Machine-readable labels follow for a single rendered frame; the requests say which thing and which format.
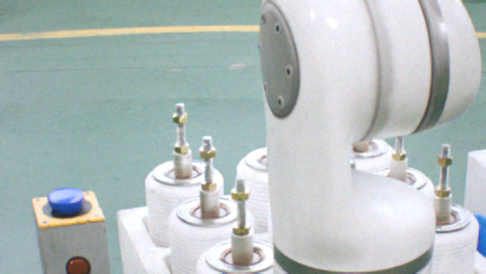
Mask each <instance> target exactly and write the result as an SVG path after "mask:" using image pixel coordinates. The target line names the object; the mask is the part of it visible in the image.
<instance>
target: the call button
mask: <svg viewBox="0 0 486 274"><path fill-rule="evenodd" d="M47 200H48V205H49V206H50V207H52V210H53V211H54V212H56V213H61V214H67V213H72V212H78V211H79V210H81V207H82V204H83V203H84V202H85V198H84V193H83V192H82V191H81V190H79V189H76V188H74V187H64V188H57V189H55V190H53V191H51V193H49V194H48V196H47Z"/></svg>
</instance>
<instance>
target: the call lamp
mask: <svg viewBox="0 0 486 274"><path fill-rule="evenodd" d="M68 267H69V273H70V274H87V273H88V272H89V267H88V265H87V263H86V261H84V260H82V259H77V258H76V259H73V260H72V261H71V262H70V263H69V265H68Z"/></svg>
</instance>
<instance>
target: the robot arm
mask: <svg viewBox="0 0 486 274"><path fill-rule="evenodd" d="M259 52H260V66H261V76H262V87H263V97H264V108H265V118H266V144H267V174H268V189H269V199H270V207H271V214H272V222H273V274H431V266H432V255H433V252H434V241H435V230H436V218H435V213H434V212H435V211H434V209H433V207H432V205H431V202H430V201H429V200H428V199H427V197H425V196H424V195H423V194H422V193H421V192H420V191H419V190H416V188H414V187H412V186H410V185H408V184H407V183H404V182H403V181H401V180H396V179H393V178H390V177H387V176H384V175H381V174H377V173H369V172H362V171H359V170H356V169H353V168H351V163H350V144H351V143H353V142H354V143H355V142H361V141H367V140H377V139H383V138H390V137H395V136H400V135H406V134H420V133H425V132H428V131H431V130H434V129H437V128H439V127H442V126H445V125H448V124H449V123H451V122H454V121H457V119H459V118H460V117H461V116H462V115H463V114H464V113H465V112H467V111H468V110H469V108H470V105H471V104H472V102H473V101H474V100H475V98H476V93H477V91H478V89H479V83H480V79H481V73H482V71H481V56H480V49H479V44H478V41H477V37H476V32H475V30H474V28H473V25H472V22H471V20H470V18H469V15H468V13H467V10H466V9H465V7H464V6H463V3H462V1H461V0H262V4H261V8H260V23H259Z"/></svg>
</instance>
